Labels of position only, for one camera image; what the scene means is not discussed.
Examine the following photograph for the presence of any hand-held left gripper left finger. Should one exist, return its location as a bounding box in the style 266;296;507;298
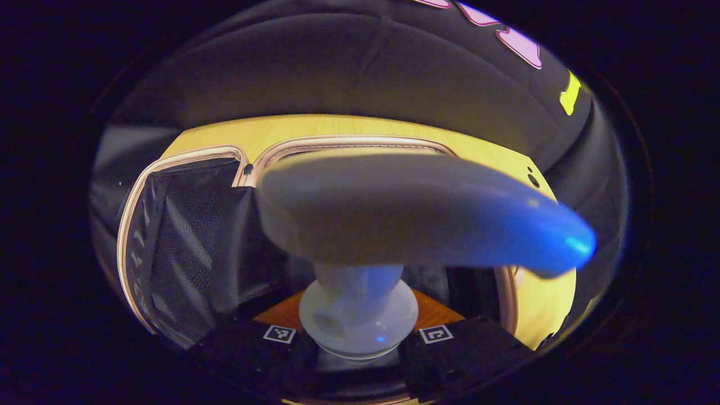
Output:
188;290;324;400

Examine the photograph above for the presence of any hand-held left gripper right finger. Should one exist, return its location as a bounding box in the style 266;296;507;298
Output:
399;289;536;399

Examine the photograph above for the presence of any black backdrop cloth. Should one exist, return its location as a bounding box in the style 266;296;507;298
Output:
89;0;629;338

